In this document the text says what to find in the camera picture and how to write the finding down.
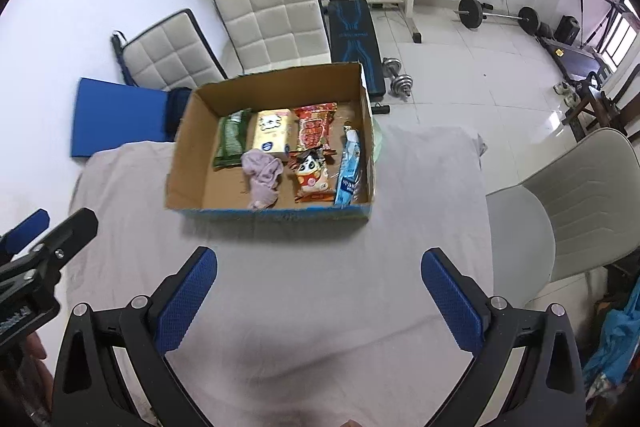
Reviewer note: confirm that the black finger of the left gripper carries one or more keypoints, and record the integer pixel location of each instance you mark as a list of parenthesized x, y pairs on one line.
[(65, 241)]

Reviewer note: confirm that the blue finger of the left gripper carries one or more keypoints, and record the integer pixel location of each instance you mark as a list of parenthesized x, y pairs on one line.
[(15, 240)]

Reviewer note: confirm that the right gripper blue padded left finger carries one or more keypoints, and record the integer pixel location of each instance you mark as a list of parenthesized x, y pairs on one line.
[(89, 389)]

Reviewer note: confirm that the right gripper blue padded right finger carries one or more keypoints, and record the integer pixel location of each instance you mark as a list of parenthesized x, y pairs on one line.
[(547, 389)]

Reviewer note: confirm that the green snack packet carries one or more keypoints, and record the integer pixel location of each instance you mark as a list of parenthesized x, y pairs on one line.
[(232, 139)]

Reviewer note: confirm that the purple cloth rag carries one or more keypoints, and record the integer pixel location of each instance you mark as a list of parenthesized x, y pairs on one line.
[(263, 172)]

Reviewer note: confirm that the orange panda snack packet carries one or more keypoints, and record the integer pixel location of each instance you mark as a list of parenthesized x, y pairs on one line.
[(312, 176)]

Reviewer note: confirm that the blue stick packet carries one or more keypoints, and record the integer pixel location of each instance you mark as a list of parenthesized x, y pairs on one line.
[(349, 175)]

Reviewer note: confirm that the blue plastic bag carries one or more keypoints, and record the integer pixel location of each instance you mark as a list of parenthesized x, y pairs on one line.
[(619, 341)]

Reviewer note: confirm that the blue foam mat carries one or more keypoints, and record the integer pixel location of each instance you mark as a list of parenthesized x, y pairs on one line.
[(108, 115)]

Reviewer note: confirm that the grey table cloth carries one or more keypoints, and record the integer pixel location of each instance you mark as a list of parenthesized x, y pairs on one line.
[(309, 323)]

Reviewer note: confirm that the grey plastic chair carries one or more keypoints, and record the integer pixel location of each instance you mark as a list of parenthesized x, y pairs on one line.
[(576, 214)]

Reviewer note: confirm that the white quilted chair left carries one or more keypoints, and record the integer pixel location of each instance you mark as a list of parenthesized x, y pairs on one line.
[(171, 54)]

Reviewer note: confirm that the white quilted chair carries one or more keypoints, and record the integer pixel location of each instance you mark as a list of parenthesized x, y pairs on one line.
[(275, 34), (171, 54)]

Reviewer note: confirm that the cream tissue pack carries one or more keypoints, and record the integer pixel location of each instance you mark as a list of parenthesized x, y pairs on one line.
[(273, 132)]

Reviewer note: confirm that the red snack packet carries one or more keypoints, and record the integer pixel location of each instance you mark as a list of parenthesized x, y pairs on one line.
[(314, 125)]

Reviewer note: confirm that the white quilted chair right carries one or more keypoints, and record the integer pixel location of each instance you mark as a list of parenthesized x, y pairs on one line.
[(275, 34)]

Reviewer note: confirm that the black treadmill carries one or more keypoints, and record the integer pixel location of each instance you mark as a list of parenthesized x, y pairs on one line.
[(575, 64)]

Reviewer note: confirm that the small chrome dumbbell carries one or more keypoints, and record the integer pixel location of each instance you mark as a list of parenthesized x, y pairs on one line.
[(400, 84)]

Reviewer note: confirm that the black blue weight bench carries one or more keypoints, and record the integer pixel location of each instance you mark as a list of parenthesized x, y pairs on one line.
[(353, 40)]

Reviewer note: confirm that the floor barbell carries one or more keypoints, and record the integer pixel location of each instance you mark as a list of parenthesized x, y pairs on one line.
[(473, 13)]

